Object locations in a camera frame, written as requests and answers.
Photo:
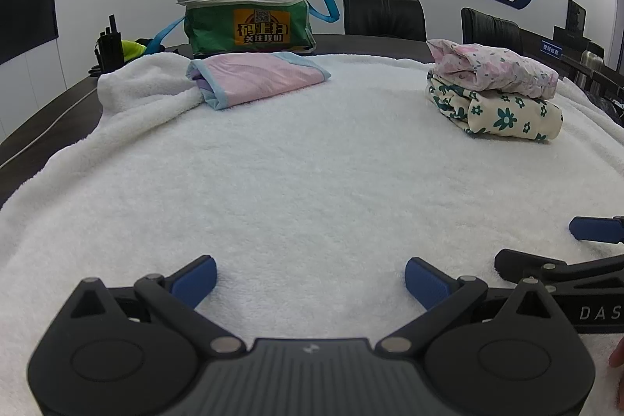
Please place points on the folded pink floral garment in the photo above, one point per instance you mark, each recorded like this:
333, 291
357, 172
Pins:
492, 65

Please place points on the person's right hand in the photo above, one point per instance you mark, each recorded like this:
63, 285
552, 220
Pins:
618, 353

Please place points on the blue desk nameplate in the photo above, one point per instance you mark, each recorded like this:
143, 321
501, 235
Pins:
552, 47

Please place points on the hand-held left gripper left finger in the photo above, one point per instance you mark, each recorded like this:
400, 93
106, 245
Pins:
197, 282

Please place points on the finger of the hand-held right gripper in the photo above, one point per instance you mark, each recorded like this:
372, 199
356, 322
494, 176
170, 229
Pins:
560, 272
590, 228

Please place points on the pink and blue mesh garment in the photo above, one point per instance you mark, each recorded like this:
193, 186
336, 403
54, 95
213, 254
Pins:
258, 77

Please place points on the yellow-green object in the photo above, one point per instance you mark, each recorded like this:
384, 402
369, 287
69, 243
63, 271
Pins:
132, 50

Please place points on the black walkie-talkie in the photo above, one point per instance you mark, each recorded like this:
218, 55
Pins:
111, 48

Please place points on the folded cream green-flower garment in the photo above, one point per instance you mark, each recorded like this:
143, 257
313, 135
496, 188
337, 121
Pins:
507, 118

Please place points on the white fluffy towel blanket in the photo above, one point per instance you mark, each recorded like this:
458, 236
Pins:
312, 177

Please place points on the black desk monitor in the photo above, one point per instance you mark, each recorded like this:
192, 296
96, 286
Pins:
576, 19

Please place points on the black office chair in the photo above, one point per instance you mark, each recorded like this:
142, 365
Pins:
492, 28
385, 16

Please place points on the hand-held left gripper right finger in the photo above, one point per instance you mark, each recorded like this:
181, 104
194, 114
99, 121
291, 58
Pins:
426, 284

